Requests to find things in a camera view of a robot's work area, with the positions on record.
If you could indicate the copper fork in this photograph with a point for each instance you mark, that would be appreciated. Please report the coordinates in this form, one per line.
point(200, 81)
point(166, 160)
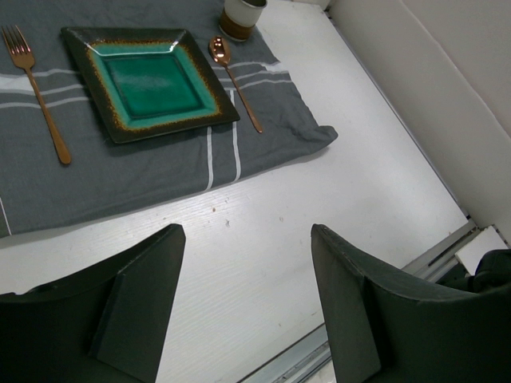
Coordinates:
point(23, 58)

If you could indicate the front aluminium rail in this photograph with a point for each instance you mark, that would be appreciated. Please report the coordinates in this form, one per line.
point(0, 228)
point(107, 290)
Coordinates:
point(455, 256)

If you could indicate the grey striped cloth placemat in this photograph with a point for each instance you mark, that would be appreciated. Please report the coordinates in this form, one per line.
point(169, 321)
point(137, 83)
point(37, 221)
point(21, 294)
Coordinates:
point(105, 178)

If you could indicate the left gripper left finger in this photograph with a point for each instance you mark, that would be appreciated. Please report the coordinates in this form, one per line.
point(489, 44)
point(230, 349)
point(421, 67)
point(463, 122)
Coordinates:
point(105, 323)

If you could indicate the white and brown cup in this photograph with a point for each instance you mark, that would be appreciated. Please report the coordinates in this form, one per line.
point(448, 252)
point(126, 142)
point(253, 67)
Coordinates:
point(239, 17)

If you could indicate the right aluminium rail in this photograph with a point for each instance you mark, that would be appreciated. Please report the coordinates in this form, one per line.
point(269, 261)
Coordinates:
point(328, 12)

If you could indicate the aluminium rail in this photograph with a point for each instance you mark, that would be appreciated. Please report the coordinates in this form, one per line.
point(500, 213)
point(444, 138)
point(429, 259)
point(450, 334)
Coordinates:
point(455, 256)
point(328, 12)

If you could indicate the square green ceramic plate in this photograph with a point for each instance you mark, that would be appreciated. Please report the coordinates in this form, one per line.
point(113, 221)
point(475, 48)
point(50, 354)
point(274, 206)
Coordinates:
point(148, 82)

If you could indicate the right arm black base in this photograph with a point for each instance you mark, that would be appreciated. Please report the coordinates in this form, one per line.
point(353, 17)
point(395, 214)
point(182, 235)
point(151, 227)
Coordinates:
point(489, 267)

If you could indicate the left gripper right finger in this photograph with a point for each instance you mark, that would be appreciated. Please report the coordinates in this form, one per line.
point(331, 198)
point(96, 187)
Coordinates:
point(385, 325)

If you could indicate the copper spoon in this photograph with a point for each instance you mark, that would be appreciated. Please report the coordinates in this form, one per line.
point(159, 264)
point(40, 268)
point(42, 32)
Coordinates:
point(221, 54)

